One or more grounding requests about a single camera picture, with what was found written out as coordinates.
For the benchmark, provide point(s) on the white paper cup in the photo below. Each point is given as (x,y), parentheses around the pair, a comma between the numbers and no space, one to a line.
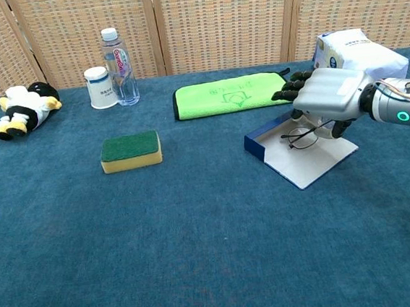
(100,89)

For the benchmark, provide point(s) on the woven bamboo folding screen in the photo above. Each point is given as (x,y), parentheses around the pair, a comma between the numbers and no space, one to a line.
(221,21)

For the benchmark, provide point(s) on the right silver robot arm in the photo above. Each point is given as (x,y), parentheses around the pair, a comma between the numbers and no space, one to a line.
(392,102)

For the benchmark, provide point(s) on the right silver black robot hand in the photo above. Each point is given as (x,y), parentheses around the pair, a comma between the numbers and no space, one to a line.
(329,90)

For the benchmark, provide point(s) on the green microfiber cloth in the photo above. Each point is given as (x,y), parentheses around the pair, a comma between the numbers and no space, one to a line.
(221,97)

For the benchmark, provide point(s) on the clear plastic water bottle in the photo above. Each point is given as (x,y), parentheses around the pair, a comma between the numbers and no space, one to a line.
(121,74)

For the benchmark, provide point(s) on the thin-framed eyeglasses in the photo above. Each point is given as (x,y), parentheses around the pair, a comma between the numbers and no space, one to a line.
(296,135)

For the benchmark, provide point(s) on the white tissue pack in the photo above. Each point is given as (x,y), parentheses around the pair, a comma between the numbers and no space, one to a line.
(381,56)

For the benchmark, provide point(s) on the black white penguin plush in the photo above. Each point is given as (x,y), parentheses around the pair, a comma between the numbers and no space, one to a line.
(26,109)

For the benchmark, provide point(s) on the blue felt table cover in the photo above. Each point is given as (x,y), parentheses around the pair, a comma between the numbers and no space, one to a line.
(162,237)

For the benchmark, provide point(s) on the green yellow sponge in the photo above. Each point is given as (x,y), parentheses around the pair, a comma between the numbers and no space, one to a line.
(130,150)

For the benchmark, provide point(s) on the blue white glasses case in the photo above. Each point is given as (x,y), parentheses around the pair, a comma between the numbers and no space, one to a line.
(300,166)

